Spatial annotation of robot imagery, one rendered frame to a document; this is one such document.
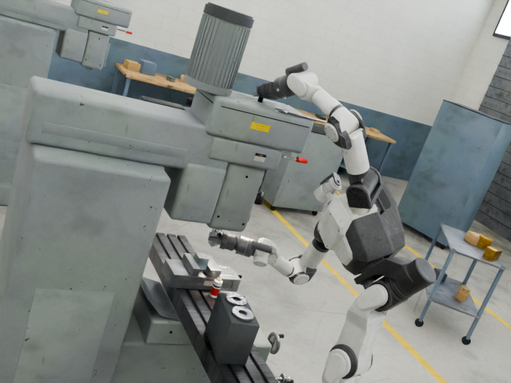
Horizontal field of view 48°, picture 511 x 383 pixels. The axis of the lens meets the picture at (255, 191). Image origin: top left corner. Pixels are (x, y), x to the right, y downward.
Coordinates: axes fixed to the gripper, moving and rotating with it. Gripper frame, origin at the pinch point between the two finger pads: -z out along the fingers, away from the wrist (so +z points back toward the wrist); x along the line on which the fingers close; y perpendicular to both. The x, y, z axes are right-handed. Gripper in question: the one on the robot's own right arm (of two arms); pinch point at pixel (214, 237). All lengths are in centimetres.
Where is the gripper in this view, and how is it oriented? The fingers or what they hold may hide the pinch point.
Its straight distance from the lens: 267.8
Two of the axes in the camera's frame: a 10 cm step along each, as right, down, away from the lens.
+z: 9.5, 2.9, 0.9
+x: -0.1, 3.0, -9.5
